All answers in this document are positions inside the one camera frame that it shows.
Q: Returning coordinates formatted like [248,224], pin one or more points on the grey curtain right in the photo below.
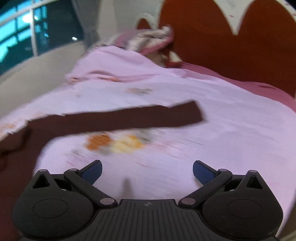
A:
[87,12]

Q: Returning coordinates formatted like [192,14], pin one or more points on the red and white headboard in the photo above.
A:
[262,51]

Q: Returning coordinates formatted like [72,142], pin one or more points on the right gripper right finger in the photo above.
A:
[212,180]

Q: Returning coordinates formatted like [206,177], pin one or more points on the dark maroon garment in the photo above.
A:
[20,150]

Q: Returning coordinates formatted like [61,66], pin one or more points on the pink floral bed sheet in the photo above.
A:
[129,150]

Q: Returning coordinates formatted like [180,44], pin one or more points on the window with white frame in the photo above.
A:
[32,28]

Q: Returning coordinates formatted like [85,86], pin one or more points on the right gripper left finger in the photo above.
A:
[83,181]

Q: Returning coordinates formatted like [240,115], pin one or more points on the striped pink pillow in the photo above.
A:
[155,44]

